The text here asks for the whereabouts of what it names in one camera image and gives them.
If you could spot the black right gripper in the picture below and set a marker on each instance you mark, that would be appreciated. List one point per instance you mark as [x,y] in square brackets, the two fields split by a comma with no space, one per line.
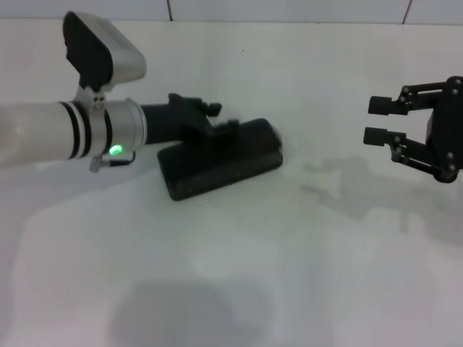
[448,133]

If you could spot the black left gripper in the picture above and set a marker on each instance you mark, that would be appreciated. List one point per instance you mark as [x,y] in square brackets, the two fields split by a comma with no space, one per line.
[166,121]

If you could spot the black glasses case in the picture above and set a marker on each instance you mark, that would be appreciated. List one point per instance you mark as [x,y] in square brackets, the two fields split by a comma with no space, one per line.
[224,162]

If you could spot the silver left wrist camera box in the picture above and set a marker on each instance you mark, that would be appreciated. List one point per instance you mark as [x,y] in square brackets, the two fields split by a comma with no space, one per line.
[108,54]

